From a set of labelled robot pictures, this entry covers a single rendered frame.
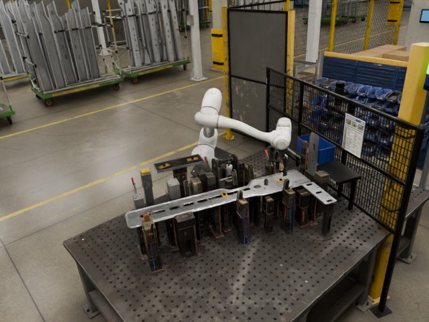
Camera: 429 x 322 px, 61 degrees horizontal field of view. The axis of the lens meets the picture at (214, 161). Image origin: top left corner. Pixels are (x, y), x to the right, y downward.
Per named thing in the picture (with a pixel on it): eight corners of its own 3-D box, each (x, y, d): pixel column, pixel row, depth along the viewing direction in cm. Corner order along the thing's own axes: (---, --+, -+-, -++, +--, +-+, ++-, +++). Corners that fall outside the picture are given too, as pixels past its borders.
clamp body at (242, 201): (240, 246, 259) (239, 206, 243) (233, 236, 269) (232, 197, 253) (252, 243, 261) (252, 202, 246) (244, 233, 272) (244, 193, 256)
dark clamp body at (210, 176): (209, 222, 286) (206, 179, 269) (203, 213, 297) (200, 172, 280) (221, 218, 290) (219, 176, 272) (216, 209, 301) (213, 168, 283)
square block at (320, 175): (316, 216, 285) (320, 176, 268) (311, 211, 291) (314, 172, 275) (325, 214, 287) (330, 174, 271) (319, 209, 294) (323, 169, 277)
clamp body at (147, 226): (150, 277, 237) (142, 232, 220) (145, 262, 249) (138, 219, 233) (166, 272, 240) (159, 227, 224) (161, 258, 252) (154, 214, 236)
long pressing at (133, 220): (129, 232, 233) (128, 230, 232) (123, 213, 252) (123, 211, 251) (312, 183, 275) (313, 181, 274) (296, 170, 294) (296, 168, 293)
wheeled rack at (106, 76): (45, 108, 796) (21, 22, 716) (33, 98, 868) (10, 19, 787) (125, 89, 897) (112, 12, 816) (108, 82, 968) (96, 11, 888)
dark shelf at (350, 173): (337, 186, 267) (337, 182, 266) (275, 140, 342) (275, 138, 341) (361, 179, 274) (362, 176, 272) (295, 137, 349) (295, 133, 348)
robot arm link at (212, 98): (196, 150, 336) (202, 130, 345) (214, 154, 335) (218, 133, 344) (198, 105, 265) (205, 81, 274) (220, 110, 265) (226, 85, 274)
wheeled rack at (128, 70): (133, 85, 930) (121, 10, 850) (113, 78, 997) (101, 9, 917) (191, 70, 1043) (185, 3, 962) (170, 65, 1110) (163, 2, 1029)
